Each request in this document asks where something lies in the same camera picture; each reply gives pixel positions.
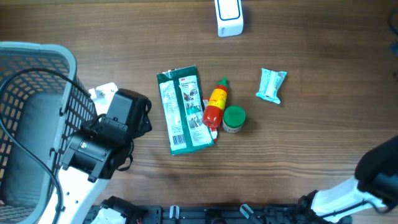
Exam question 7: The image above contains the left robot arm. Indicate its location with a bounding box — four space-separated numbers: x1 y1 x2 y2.
39 88 152 223

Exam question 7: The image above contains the chilli sauce bottle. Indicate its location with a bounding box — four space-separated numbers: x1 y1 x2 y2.
203 77 229 129

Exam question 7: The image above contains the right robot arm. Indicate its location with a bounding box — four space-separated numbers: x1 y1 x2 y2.
304 136 397 223

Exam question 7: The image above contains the light green wipes packet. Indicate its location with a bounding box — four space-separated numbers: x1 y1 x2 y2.
256 68 287 105

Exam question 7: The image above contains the red sachet packet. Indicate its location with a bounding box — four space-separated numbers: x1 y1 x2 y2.
203 98 218 142

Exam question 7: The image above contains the grey plastic basket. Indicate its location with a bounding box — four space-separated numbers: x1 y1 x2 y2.
1 42 97 223

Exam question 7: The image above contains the green lid jar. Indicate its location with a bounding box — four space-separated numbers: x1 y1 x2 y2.
222 105 246 133

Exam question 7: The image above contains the white barcode scanner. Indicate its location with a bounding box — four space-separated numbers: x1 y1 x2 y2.
214 0 244 37

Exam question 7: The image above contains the green 3M glove packet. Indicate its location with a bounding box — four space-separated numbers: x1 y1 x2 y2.
157 65 214 155

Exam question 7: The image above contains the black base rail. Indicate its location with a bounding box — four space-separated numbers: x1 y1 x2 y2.
135 205 307 224

